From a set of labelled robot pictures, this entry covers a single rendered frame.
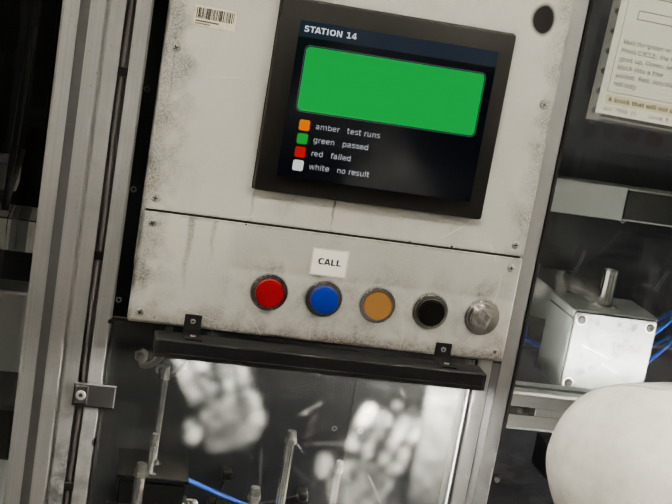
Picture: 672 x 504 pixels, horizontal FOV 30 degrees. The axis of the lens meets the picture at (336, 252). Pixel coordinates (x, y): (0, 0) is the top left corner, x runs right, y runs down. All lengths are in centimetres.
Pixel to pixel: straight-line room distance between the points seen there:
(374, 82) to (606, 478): 57
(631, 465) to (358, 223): 57
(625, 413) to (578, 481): 6
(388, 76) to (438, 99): 6
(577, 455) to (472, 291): 52
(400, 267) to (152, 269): 27
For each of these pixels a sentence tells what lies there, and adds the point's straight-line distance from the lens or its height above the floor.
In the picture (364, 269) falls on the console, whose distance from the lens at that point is 136.
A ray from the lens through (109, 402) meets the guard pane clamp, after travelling 138.
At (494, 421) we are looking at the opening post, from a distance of 146.
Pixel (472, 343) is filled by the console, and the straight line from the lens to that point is 141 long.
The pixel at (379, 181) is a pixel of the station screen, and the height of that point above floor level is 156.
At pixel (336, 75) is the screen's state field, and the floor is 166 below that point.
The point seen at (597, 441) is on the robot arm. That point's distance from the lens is 89.
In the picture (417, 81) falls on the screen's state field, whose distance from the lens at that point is 131.
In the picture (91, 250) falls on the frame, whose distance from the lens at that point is 134.
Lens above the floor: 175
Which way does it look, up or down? 12 degrees down
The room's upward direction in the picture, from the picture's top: 10 degrees clockwise
